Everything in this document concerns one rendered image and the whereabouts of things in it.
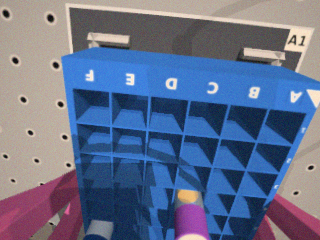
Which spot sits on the blue tube carrier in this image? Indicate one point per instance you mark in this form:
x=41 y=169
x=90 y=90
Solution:
x=149 y=95

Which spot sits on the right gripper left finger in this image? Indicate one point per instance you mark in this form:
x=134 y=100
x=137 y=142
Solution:
x=22 y=215

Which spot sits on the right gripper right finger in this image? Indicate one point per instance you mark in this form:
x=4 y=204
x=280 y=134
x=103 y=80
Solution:
x=295 y=223

